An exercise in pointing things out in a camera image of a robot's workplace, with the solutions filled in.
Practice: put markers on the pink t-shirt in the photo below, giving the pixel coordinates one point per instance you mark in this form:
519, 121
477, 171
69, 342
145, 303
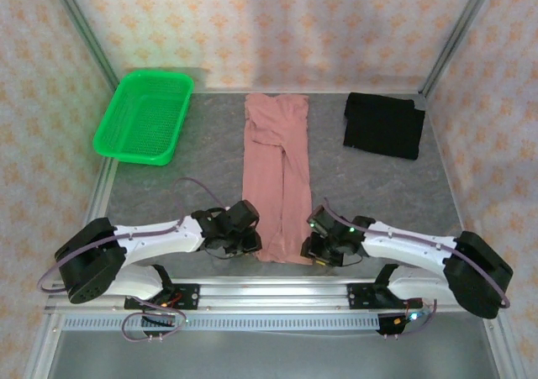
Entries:
269, 177

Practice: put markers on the green plastic basket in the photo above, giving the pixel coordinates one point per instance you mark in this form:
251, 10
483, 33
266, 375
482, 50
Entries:
143, 118

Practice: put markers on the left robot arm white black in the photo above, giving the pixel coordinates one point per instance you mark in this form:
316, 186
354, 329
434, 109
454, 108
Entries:
159, 238

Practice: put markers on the small circuit board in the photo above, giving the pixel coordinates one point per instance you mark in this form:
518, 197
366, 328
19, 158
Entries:
161, 305
409, 317

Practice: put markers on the folded black t-shirt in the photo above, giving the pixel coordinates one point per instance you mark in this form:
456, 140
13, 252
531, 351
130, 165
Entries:
382, 122

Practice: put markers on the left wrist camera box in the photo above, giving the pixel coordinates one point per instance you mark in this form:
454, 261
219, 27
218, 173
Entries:
243, 215

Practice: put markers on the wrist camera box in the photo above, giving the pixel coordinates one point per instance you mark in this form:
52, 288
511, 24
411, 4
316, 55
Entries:
321, 221
243, 215

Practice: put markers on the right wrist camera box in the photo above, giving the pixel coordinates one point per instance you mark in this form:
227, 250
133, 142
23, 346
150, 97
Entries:
321, 221

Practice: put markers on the aluminium mounting rail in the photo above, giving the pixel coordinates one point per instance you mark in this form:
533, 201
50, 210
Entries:
273, 295

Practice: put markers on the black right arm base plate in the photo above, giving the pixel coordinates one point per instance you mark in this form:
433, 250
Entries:
359, 297

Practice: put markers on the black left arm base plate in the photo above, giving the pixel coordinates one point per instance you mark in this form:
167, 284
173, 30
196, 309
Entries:
189, 295

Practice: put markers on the aluminium frame leg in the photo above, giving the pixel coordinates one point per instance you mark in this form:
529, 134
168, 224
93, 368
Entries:
40, 349
502, 349

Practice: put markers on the aluminium frame post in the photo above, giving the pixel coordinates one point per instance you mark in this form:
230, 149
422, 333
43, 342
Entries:
458, 30
84, 30

